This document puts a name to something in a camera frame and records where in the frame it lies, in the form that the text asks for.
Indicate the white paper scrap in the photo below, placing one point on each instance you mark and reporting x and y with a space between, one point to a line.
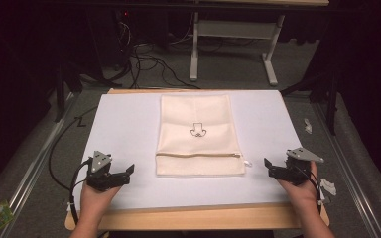
307 126
329 186

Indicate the black metal stand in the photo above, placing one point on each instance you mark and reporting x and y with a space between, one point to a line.
327 95
63 89

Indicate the cream zip cloth bag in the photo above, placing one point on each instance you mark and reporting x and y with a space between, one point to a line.
198 115

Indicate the white desk frame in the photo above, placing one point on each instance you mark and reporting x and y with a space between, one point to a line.
234 29

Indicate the white table mat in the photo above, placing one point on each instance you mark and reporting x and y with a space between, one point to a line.
129 125

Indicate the metal floor rail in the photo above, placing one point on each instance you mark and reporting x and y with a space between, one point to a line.
347 172
29 172

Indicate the person's left hand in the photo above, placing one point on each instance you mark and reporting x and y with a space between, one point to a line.
96 201

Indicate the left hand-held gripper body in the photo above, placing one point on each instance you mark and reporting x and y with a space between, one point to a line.
101 177

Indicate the wooden table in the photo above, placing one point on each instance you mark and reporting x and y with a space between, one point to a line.
195 218

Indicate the person's right hand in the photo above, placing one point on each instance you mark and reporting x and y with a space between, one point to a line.
302 193

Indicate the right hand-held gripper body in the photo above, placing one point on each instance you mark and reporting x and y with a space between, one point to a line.
294 172

